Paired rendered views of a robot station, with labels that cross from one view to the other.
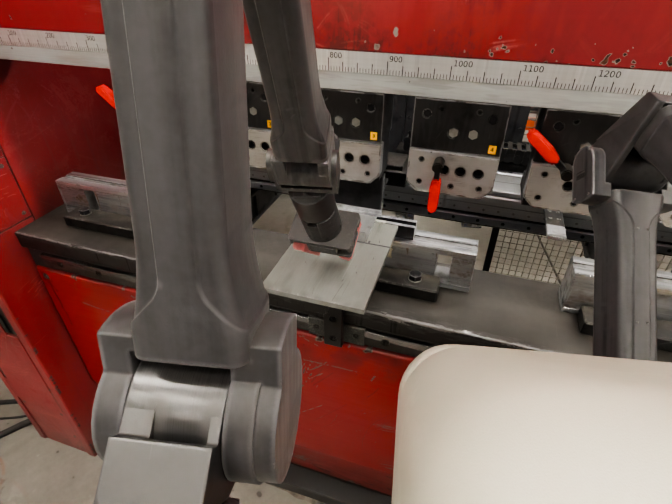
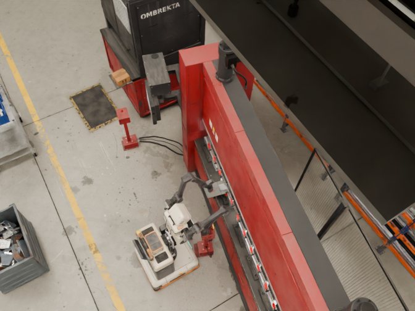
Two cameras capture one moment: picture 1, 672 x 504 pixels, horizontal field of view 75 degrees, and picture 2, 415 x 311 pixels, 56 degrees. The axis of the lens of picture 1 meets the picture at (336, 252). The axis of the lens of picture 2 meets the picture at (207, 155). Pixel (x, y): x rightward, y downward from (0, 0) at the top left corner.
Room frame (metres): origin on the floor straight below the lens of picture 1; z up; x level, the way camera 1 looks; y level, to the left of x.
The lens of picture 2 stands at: (-0.85, -1.61, 5.30)
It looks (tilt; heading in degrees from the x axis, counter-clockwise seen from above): 58 degrees down; 50
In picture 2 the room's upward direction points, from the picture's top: 3 degrees clockwise
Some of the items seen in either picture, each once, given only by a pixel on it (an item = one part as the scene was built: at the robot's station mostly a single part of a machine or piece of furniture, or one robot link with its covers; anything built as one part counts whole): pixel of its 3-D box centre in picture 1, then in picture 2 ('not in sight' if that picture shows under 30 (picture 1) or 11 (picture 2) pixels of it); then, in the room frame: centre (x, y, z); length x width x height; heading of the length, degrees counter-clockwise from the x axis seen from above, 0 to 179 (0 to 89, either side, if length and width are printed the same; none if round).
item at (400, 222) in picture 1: (367, 222); not in sight; (0.79, -0.07, 0.99); 0.20 x 0.03 x 0.03; 72
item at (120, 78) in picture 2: not in sight; (120, 76); (0.64, 2.25, 1.04); 0.30 x 0.26 x 0.12; 83
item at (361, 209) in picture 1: (358, 193); not in sight; (0.79, -0.05, 1.05); 0.10 x 0.02 x 0.10; 72
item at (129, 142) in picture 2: not in sight; (126, 129); (0.39, 1.83, 0.41); 0.25 x 0.20 x 0.83; 162
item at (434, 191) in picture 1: (435, 185); not in sight; (0.68, -0.17, 1.12); 0.04 x 0.02 x 0.10; 162
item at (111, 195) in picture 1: (148, 206); (212, 153); (0.97, 0.48, 0.92); 0.50 x 0.06 x 0.10; 72
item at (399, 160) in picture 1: (379, 178); not in sight; (0.94, -0.10, 1.01); 0.26 x 0.12 x 0.05; 162
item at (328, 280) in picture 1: (335, 255); (215, 189); (0.65, 0.00, 1.00); 0.26 x 0.18 x 0.01; 162
